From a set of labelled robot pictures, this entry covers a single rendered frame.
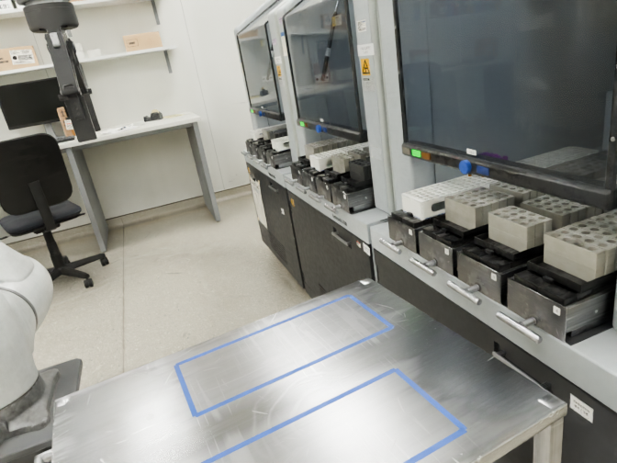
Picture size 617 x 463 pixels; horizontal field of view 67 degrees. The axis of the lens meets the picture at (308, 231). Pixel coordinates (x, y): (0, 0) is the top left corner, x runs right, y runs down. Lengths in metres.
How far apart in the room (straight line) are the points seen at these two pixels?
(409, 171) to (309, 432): 0.87
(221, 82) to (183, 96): 0.38
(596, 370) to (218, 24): 4.19
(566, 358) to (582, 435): 0.14
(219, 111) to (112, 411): 3.99
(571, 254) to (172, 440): 0.73
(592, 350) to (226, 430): 0.61
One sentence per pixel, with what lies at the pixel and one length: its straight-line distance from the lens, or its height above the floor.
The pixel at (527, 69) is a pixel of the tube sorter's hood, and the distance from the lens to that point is 0.94.
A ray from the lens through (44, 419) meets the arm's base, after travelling 1.05.
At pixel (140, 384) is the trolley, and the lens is 0.83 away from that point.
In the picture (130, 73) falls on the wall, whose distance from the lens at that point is 4.52.
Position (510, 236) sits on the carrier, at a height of 0.85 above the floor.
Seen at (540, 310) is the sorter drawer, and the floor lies 0.77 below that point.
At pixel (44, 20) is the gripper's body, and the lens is 0.90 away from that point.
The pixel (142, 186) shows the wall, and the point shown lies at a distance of 4.62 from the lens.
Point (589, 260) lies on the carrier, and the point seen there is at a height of 0.86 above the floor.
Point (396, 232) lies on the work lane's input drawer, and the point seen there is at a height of 0.77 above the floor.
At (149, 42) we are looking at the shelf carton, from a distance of 4.28.
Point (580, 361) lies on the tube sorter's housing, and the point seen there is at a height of 0.72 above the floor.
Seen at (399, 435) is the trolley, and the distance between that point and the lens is 0.63.
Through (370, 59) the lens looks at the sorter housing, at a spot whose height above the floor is 1.21.
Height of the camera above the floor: 1.27
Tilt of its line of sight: 21 degrees down
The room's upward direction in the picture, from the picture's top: 10 degrees counter-clockwise
